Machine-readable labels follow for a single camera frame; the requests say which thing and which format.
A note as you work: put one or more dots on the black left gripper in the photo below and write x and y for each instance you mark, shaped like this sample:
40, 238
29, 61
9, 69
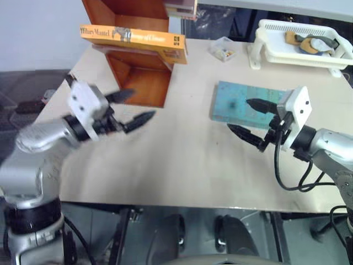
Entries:
106, 124

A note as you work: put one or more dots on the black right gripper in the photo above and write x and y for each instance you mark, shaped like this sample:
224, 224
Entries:
277, 129

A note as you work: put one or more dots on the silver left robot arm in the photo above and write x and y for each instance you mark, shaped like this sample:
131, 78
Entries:
41, 135

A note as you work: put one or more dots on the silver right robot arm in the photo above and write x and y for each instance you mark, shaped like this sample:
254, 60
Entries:
328, 149

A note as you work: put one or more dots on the wooden orange-brown bookshelf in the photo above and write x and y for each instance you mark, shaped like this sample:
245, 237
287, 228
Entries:
146, 82

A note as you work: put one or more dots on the teal hardcover book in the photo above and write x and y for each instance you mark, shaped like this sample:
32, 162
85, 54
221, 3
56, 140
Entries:
234, 96

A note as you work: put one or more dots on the orange Hilary Mantel book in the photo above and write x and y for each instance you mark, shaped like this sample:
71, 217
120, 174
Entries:
138, 41

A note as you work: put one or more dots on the white plastic basket rack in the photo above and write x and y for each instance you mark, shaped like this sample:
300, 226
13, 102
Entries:
275, 52

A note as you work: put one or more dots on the small clear plastic box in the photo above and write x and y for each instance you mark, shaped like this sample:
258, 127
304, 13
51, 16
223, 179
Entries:
223, 51

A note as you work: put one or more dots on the grey and brown work glove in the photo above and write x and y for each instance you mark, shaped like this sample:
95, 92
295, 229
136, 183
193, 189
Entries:
311, 47

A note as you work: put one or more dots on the black plastic sheet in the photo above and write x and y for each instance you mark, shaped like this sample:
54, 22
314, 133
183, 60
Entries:
220, 25

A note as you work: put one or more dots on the dark rounded shape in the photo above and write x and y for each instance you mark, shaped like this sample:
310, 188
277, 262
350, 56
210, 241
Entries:
168, 237
237, 237

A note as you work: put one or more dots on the black table leg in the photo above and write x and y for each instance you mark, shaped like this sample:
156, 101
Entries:
280, 237
118, 237

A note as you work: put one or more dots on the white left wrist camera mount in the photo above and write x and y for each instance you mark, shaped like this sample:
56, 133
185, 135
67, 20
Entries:
82, 102

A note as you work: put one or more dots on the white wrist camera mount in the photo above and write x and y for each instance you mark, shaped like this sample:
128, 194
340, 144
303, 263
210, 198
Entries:
82, 102
300, 102

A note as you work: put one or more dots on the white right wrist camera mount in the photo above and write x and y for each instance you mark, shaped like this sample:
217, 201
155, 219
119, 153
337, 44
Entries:
300, 102

